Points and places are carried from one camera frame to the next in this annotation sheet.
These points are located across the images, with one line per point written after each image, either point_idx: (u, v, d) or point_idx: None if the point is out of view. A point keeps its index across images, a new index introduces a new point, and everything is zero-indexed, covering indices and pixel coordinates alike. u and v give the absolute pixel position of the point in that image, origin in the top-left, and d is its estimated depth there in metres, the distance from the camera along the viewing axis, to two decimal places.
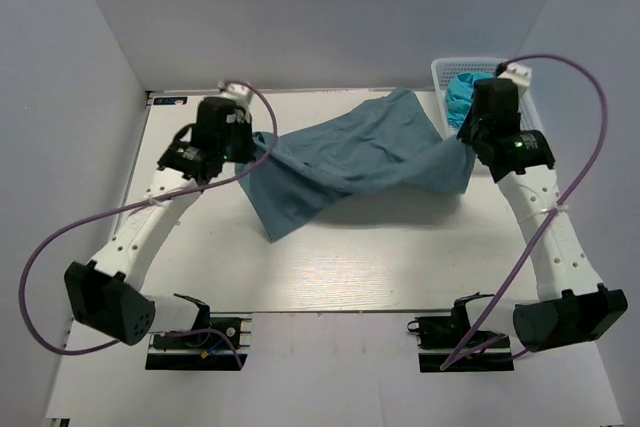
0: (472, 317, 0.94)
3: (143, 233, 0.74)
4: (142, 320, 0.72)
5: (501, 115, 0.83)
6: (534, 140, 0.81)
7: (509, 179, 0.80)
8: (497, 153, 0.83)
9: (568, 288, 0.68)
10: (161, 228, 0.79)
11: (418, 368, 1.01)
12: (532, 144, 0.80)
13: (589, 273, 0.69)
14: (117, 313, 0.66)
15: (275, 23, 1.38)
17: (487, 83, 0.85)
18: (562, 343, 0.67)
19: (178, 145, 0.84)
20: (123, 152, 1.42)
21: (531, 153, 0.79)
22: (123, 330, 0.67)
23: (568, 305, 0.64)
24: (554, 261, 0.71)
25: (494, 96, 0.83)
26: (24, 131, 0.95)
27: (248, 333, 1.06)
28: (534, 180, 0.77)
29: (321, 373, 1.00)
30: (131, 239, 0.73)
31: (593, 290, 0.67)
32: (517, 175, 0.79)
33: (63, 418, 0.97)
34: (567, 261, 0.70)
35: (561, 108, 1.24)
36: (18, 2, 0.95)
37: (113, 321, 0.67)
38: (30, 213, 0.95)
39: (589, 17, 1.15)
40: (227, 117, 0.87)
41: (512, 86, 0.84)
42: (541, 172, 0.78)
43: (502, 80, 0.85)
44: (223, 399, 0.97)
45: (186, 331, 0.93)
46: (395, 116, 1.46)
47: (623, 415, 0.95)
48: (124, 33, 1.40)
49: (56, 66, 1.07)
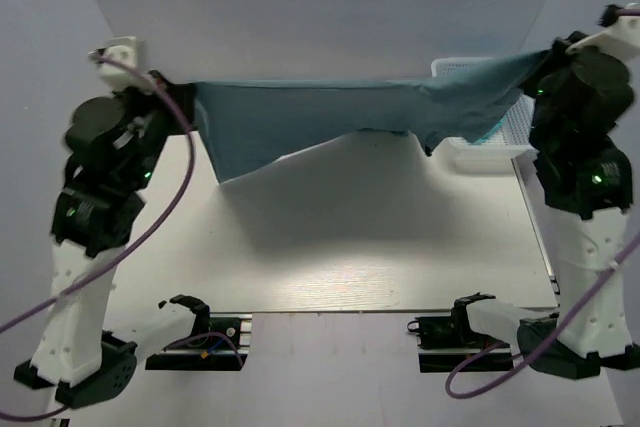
0: (474, 324, 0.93)
3: (71, 331, 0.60)
4: (117, 379, 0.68)
5: (588, 134, 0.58)
6: (618, 175, 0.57)
7: (569, 216, 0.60)
8: (567, 178, 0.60)
9: (594, 351, 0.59)
10: (91, 302, 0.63)
11: (418, 368, 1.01)
12: (615, 181, 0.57)
13: (622, 334, 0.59)
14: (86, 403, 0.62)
15: (276, 23, 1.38)
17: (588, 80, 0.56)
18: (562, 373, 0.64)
19: (69, 192, 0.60)
20: None
21: (609, 191, 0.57)
22: (107, 397, 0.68)
23: (589, 366, 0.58)
24: (588, 320, 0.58)
25: (595, 104, 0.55)
26: (25, 129, 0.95)
27: (248, 333, 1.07)
28: (601, 227, 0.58)
29: (321, 372, 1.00)
30: (62, 341, 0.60)
31: (618, 353, 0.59)
32: (579, 218, 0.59)
33: (62, 418, 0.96)
34: (603, 323, 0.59)
35: None
36: (19, 1, 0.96)
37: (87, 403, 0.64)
38: (30, 213, 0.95)
39: (589, 17, 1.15)
40: (116, 139, 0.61)
41: (624, 103, 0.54)
42: (612, 218, 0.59)
43: (603, 72, 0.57)
44: (222, 399, 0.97)
45: (187, 338, 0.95)
46: None
47: (623, 416, 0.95)
48: (124, 33, 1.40)
49: (56, 66, 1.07)
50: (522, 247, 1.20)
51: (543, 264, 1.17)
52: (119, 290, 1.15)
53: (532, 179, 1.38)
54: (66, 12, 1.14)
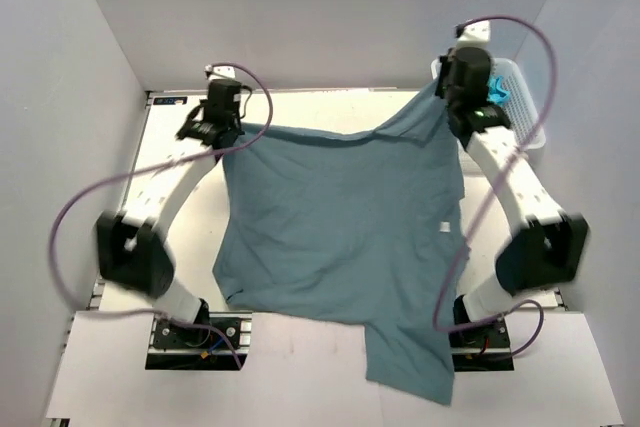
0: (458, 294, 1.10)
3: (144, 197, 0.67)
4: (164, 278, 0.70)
5: (474, 90, 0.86)
6: (495, 111, 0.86)
7: (475, 141, 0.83)
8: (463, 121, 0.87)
9: (533, 217, 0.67)
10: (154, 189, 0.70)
11: (420, 367, 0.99)
12: (493, 113, 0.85)
13: (550, 207, 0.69)
14: (146, 256, 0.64)
15: (277, 21, 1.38)
17: (464, 55, 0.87)
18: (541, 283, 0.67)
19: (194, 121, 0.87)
20: (123, 152, 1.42)
21: (493, 120, 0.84)
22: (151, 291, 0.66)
23: (534, 236, 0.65)
24: (518, 195, 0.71)
25: (471, 73, 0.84)
26: (24, 130, 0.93)
27: (248, 333, 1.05)
28: (494, 137, 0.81)
29: (322, 373, 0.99)
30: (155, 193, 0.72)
31: (558, 218, 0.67)
32: (479, 134, 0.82)
33: (62, 418, 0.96)
34: (530, 196, 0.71)
35: (562, 110, 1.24)
36: None
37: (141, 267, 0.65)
38: (31, 211, 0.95)
39: (586, 16, 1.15)
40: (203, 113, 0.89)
41: (490, 64, 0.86)
42: (501, 132, 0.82)
43: (473, 55, 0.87)
44: (223, 400, 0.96)
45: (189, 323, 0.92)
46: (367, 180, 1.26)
47: (624, 415, 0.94)
48: (125, 32, 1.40)
49: (57, 66, 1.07)
50: None
51: None
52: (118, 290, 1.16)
53: None
54: (68, 11, 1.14)
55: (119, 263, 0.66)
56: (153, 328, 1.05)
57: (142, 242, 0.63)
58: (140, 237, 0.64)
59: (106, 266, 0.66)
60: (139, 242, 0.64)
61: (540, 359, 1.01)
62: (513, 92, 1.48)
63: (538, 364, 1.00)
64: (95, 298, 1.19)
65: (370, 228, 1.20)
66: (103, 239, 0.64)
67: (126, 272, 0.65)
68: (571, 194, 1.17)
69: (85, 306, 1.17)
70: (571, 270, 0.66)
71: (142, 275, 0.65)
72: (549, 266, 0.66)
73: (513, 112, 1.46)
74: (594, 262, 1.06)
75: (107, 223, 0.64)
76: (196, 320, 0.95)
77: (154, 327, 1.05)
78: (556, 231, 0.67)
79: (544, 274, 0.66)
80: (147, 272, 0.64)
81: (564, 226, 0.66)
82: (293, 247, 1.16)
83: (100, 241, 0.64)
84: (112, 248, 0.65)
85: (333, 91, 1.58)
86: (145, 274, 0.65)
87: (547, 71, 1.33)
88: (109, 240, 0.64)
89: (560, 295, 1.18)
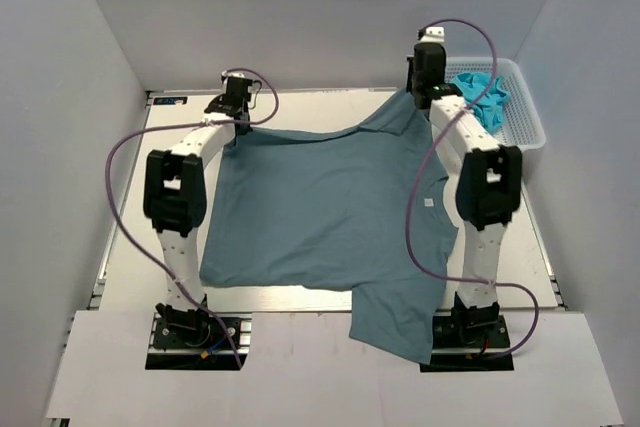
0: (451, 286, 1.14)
3: (206, 138, 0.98)
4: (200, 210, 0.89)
5: (431, 73, 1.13)
6: (448, 87, 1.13)
7: (433, 107, 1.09)
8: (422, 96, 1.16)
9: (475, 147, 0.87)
10: (213, 142, 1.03)
11: (419, 368, 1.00)
12: (446, 87, 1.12)
13: (490, 141, 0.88)
14: (192, 182, 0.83)
15: (277, 21, 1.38)
17: (423, 46, 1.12)
18: (492, 207, 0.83)
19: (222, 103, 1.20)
20: (123, 153, 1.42)
21: (447, 91, 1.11)
22: (188, 223, 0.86)
23: (475, 158, 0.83)
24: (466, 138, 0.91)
25: (430, 57, 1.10)
26: (24, 130, 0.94)
27: (248, 333, 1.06)
28: (449, 102, 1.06)
29: (321, 373, 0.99)
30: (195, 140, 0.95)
31: (495, 146, 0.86)
32: (437, 101, 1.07)
33: (62, 418, 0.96)
34: (474, 136, 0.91)
35: (561, 110, 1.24)
36: None
37: (185, 193, 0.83)
38: (31, 211, 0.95)
39: (587, 16, 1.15)
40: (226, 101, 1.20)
41: (444, 53, 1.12)
42: (453, 98, 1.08)
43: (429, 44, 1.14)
44: (222, 401, 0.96)
45: (197, 302, 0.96)
46: (355, 170, 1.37)
47: (624, 416, 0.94)
48: (125, 33, 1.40)
49: (57, 66, 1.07)
50: (523, 249, 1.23)
51: (543, 264, 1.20)
52: (119, 290, 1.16)
53: (531, 177, 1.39)
54: (68, 11, 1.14)
55: (164, 193, 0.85)
56: (153, 328, 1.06)
57: (186, 170, 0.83)
58: (184, 166, 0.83)
59: (154, 193, 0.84)
60: (184, 171, 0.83)
61: (540, 359, 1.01)
62: (513, 92, 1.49)
63: (538, 364, 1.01)
64: (95, 298, 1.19)
65: (357, 209, 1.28)
66: (151, 168, 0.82)
67: (168, 201, 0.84)
68: (571, 193, 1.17)
69: (85, 305, 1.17)
70: (514, 195, 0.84)
71: (183, 203, 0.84)
72: (496, 193, 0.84)
73: (513, 112, 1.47)
74: (595, 263, 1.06)
75: (160, 155, 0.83)
76: (203, 301, 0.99)
77: (155, 327, 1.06)
78: (499, 163, 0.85)
79: (491, 199, 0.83)
80: (189, 196, 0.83)
81: (505, 158, 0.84)
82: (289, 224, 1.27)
83: (152, 169, 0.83)
84: (161, 179, 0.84)
85: (333, 92, 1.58)
86: (184, 204, 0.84)
87: (547, 71, 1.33)
88: (160, 170, 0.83)
89: (560, 295, 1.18)
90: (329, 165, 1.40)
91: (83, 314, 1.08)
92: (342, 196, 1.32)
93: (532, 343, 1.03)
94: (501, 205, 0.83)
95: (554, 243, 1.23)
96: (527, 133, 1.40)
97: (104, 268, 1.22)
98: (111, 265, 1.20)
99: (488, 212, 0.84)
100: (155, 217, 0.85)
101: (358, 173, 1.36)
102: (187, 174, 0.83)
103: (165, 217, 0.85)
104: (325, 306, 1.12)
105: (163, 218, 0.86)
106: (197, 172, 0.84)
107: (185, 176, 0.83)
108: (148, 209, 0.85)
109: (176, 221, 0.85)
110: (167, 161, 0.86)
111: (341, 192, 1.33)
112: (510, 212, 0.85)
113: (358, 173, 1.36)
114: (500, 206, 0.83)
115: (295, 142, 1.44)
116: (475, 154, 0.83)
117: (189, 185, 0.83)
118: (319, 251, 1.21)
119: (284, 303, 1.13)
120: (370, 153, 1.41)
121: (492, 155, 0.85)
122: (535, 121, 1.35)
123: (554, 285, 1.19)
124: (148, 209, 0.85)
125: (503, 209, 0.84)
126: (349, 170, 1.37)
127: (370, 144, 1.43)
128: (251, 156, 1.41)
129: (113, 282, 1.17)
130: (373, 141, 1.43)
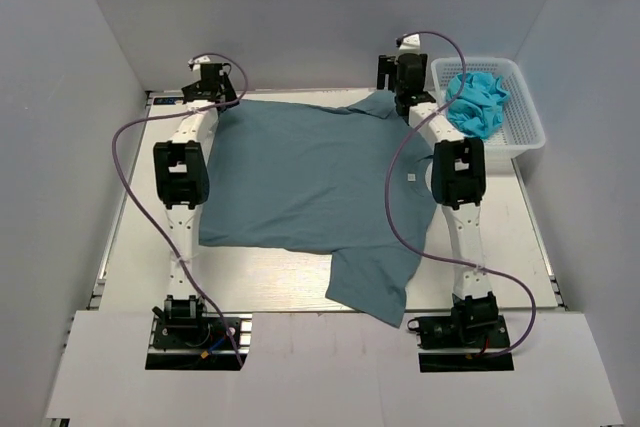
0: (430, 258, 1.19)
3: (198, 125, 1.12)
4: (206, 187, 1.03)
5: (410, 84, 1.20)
6: (425, 97, 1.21)
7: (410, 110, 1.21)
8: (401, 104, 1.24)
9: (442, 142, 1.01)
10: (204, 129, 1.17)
11: (418, 368, 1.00)
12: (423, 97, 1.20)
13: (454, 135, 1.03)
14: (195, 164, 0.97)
15: (277, 21, 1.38)
17: (405, 58, 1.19)
18: (459, 190, 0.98)
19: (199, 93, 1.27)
20: (123, 153, 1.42)
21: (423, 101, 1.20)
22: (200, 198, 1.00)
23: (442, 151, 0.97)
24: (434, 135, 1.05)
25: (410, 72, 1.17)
26: (24, 130, 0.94)
27: (248, 333, 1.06)
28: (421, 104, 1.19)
29: (321, 373, 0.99)
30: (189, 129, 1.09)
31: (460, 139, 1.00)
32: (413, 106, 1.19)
33: (62, 418, 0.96)
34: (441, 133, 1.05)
35: (560, 110, 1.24)
36: None
37: (192, 174, 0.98)
38: (31, 211, 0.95)
39: (586, 16, 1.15)
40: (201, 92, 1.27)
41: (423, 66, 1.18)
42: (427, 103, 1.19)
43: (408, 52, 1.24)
44: (222, 401, 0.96)
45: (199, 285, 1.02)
46: (341, 145, 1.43)
47: (623, 415, 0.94)
48: (125, 33, 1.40)
49: (57, 66, 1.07)
50: (522, 248, 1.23)
51: (543, 264, 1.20)
52: (119, 290, 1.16)
53: (531, 177, 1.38)
54: (68, 11, 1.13)
55: (173, 178, 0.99)
56: (153, 328, 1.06)
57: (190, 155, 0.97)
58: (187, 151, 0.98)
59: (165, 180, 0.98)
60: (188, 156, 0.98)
61: (540, 359, 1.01)
62: (513, 92, 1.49)
63: (538, 363, 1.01)
64: (95, 298, 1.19)
65: (340, 182, 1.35)
66: (160, 158, 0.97)
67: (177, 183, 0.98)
68: (571, 193, 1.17)
69: (85, 306, 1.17)
70: (479, 177, 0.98)
71: (191, 182, 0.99)
72: (464, 178, 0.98)
73: (513, 111, 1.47)
74: (595, 263, 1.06)
75: (165, 146, 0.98)
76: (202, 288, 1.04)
77: (154, 327, 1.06)
78: (465, 152, 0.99)
79: (460, 183, 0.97)
80: (195, 175, 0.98)
81: (469, 146, 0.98)
82: (273, 191, 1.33)
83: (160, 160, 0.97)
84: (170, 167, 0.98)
85: (333, 92, 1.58)
86: (192, 183, 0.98)
87: (546, 70, 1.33)
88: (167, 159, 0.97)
89: (560, 295, 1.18)
90: (316, 138, 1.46)
91: (82, 314, 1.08)
92: (327, 170, 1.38)
93: (532, 342, 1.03)
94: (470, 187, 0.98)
95: (554, 243, 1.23)
96: (527, 133, 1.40)
97: (104, 268, 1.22)
98: (111, 265, 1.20)
99: (457, 195, 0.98)
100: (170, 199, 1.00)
101: (343, 147, 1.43)
102: (190, 159, 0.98)
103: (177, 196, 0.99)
104: (325, 305, 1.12)
105: (178, 198, 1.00)
106: (198, 155, 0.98)
107: (189, 160, 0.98)
108: (161, 192, 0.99)
109: (187, 197, 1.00)
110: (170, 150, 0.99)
111: (324, 164, 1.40)
112: (477, 191, 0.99)
113: (343, 148, 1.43)
114: (468, 188, 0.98)
115: (285, 116, 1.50)
116: (443, 147, 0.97)
117: (194, 167, 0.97)
118: (300, 215, 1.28)
119: (284, 303, 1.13)
120: (357, 130, 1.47)
121: (458, 146, 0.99)
122: (535, 120, 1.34)
123: (554, 285, 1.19)
124: (161, 192, 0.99)
125: (471, 190, 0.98)
126: (333, 142, 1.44)
127: (357, 123, 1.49)
128: (243, 128, 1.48)
129: (113, 282, 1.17)
130: (360, 120, 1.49)
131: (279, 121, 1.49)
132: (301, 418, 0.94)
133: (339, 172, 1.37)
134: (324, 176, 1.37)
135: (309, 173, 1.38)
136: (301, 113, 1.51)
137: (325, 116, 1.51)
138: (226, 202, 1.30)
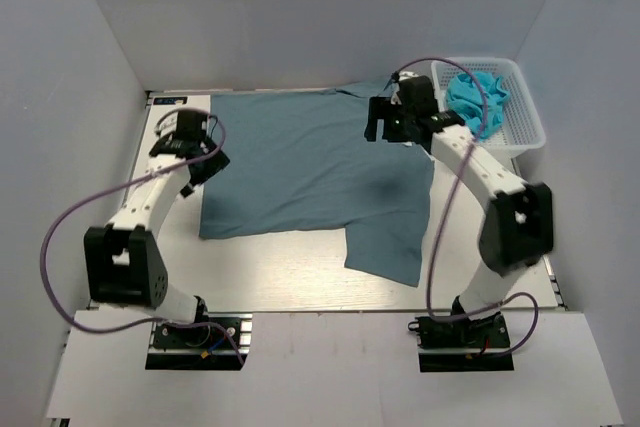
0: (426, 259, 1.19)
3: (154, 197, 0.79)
4: (158, 283, 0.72)
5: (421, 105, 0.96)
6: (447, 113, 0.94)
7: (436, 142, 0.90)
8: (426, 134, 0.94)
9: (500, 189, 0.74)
10: (165, 197, 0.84)
11: (418, 368, 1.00)
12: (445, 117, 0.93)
13: (513, 180, 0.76)
14: (142, 260, 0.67)
15: (276, 21, 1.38)
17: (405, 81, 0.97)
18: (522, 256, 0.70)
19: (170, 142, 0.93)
20: (123, 153, 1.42)
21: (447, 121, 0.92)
22: (150, 303, 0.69)
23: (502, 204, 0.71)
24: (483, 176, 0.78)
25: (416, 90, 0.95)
26: (24, 131, 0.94)
27: (248, 333, 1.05)
28: (452, 133, 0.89)
29: (321, 372, 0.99)
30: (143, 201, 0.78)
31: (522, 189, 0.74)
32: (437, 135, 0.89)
33: (62, 418, 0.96)
34: (493, 175, 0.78)
35: (560, 110, 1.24)
36: (22, 1, 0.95)
37: (136, 273, 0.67)
38: (30, 212, 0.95)
39: (586, 16, 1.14)
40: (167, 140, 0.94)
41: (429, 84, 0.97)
42: (457, 129, 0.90)
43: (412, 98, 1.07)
44: (222, 401, 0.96)
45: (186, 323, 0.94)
46: (330, 130, 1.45)
47: (624, 417, 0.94)
48: (124, 33, 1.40)
49: (56, 67, 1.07)
50: None
51: (543, 264, 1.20)
52: None
53: (531, 177, 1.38)
54: (68, 11, 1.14)
55: (113, 275, 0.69)
56: (153, 329, 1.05)
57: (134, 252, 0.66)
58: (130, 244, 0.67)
59: (101, 278, 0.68)
60: (131, 249, 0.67)
61: (540, 359, 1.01)
62: (513, 92, 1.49)
63: (539, 364, 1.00)
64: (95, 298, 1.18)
65: (334, 168, 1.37)
66: (93, 250, 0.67)
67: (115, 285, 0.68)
68: (571, 193, 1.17)
69: (85, 306, 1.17)
70: (549, 238, 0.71)
71: (137, 285, 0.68)
72: (528, 238, 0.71)
73: (513, 111, 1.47)
74: (596, 263, 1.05)
75: (99, 231, 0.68)
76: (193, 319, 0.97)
77: (155, 327, 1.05)
78: (525, 201, 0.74)
79: (523, 244, 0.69)
80: (142, 274, 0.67)
81: (532, 195, 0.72)
82: (268, 178, 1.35)
83: (91, 252, 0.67)
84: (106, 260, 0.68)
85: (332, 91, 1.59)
86: (140, 285, 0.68)
87: (546, 70, 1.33)
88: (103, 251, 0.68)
89: (560, 295, 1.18)
90: (309, 123, 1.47)
91: (80, 315, 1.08)
92: (321, 158, 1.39)
93: (533, 342, 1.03)
94: (535, 253, 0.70)
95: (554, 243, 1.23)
96: (527, 133, 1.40)
97: None
98: None
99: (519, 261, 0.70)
100: (108, 304, 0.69)
101: (334, 132, 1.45)
102: (133, 253, 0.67)
103: (116, 304, 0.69)
104: (325, 305, 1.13)
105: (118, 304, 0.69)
106: (147, 249, 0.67)
107: (131, 254, 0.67)
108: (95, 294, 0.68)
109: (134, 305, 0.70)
110: (110, 237, 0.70)
111: (318, 152, 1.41)
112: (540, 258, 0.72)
113: (334, 132, 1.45)
114: (533, 250, 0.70)
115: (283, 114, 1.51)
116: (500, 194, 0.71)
117: (139, 260, 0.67)
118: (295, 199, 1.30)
119: (284, 303, 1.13)
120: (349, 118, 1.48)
121: (517, 195, 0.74)
122: (535, 119, 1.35)
123: (554, 285, 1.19)
124: (95, 294, 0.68)
125: (535, 255, 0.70)
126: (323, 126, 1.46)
127: (350, 111, 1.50)
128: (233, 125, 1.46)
129: None
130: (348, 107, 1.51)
131: (270, 113, 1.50)
132: (301, 416, 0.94)
133: (332, 158, 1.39)
134: (320, 166, 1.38)
135: (303, 160, 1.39)
136: (292, 102, 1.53)
137: (315, 101, 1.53)
138: (224, 194, 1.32)
